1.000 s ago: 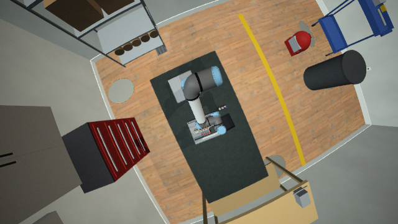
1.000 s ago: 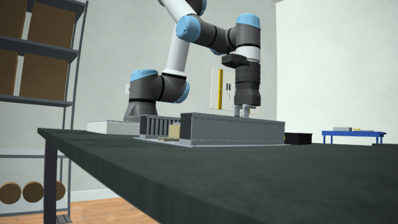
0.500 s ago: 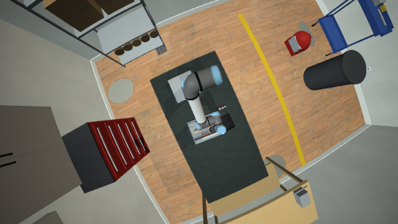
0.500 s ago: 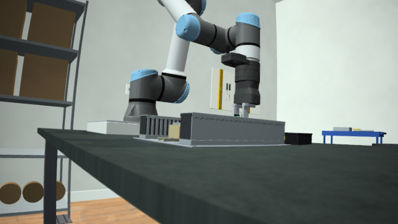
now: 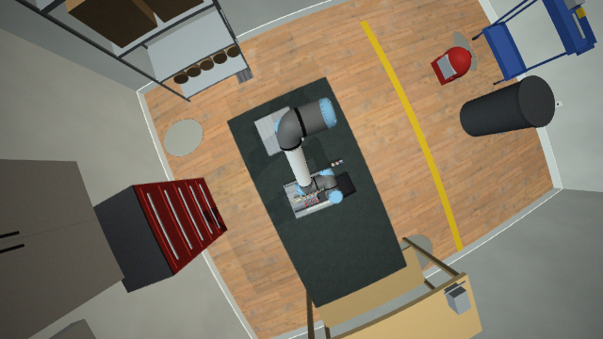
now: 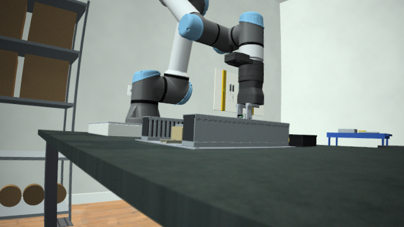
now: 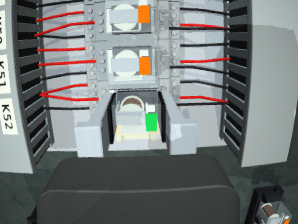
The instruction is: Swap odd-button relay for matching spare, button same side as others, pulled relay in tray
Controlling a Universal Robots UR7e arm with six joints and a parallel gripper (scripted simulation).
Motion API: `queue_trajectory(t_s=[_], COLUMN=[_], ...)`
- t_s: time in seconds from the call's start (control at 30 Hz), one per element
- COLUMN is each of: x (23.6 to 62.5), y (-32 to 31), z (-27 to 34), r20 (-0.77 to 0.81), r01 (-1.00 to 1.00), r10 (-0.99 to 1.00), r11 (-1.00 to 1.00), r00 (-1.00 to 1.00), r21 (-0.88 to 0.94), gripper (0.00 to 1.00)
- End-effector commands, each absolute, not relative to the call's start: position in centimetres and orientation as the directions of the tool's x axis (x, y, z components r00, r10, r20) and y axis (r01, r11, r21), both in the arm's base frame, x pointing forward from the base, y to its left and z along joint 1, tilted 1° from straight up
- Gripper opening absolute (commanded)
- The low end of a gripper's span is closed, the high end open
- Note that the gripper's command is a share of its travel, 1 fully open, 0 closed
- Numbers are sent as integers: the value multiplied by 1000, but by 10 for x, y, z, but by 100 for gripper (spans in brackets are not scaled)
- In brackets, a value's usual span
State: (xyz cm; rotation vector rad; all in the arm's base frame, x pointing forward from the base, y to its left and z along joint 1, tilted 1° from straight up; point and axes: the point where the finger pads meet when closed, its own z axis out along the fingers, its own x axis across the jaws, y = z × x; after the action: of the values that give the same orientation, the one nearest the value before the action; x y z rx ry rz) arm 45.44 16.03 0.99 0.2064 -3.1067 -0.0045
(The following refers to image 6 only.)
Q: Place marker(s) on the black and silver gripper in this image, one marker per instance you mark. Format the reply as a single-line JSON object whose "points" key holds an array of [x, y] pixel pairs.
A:
{"points": [[249, 60]]}

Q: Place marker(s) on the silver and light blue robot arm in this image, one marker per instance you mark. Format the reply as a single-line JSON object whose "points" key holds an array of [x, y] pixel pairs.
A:
{"points": [[149, 88]]}

